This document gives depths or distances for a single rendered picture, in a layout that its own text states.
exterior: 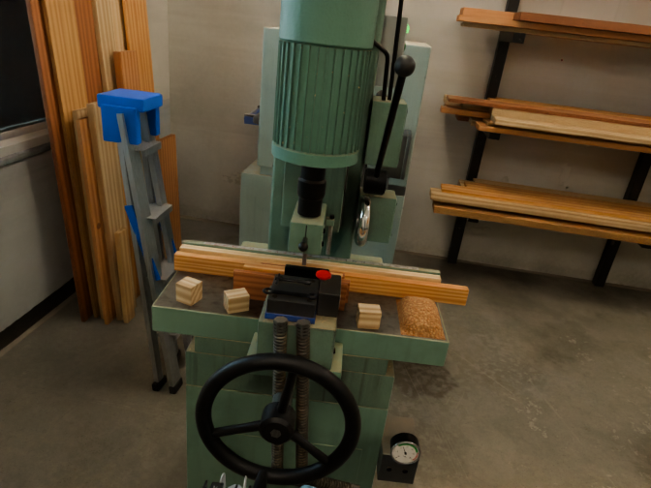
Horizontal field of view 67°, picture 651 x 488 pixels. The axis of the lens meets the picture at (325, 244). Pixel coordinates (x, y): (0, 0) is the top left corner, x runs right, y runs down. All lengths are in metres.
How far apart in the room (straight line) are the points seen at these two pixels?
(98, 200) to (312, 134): 1.61
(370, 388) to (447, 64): 2.51
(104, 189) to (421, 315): 1.69
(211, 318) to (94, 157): 1.45
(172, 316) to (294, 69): 0.53
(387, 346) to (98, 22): 2.06
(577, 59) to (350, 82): 2.61
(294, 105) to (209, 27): 2.59
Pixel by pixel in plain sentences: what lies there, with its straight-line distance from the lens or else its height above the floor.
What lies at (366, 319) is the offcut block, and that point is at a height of 0.92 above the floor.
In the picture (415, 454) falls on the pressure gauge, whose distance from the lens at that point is 1.13.
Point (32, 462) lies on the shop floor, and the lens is 2.07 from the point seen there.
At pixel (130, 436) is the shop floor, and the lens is 2.06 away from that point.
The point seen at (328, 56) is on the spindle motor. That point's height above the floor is 1.40.
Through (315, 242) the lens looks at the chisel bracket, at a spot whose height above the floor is 1.03.
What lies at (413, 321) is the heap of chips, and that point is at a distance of 1.02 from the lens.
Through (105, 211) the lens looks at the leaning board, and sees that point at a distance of 2.42.
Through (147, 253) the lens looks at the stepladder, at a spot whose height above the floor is 0.63.
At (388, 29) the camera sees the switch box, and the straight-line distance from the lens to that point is 1.26.
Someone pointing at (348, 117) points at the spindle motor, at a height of 1.29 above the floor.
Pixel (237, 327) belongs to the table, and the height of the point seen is 0.87.
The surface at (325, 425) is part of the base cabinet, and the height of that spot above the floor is 0.65.
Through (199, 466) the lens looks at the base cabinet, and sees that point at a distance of 1.31.
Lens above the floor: 1.45
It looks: 24 degrees down
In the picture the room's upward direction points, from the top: 7 degrees clockwise
